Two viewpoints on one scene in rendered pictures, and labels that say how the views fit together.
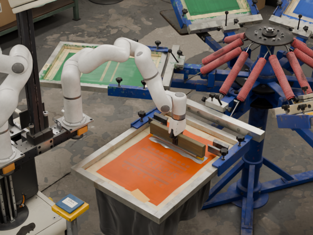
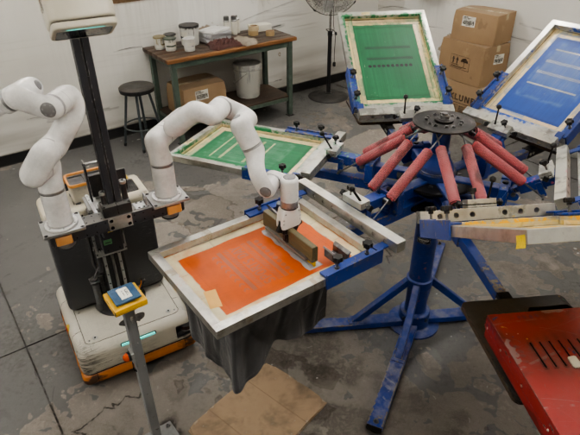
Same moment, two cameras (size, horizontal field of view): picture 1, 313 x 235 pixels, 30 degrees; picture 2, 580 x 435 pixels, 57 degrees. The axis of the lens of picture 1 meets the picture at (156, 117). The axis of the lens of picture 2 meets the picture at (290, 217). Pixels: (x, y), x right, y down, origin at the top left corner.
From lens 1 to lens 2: 115 cm
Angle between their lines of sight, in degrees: 14
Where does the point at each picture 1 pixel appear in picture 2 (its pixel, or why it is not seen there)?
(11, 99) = (45, 151)
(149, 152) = (253, 247)
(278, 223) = (441, 362)
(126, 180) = (207, 277)
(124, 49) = (213, 108)
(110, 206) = not seen: hidden behind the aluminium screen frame
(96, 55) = (181, 113)
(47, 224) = (157, 317)
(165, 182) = (253, 286)
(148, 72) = (245, 141)
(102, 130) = not seen: hidden behind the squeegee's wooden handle
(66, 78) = (148, 140)
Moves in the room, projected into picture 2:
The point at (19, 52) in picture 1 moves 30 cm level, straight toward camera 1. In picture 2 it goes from (56, 91) to (16, 127)
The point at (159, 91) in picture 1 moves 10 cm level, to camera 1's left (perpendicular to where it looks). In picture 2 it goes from (257, 167) to (232, 164)
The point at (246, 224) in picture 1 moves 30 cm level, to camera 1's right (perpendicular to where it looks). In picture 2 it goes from (397, 356) to (453, 368)
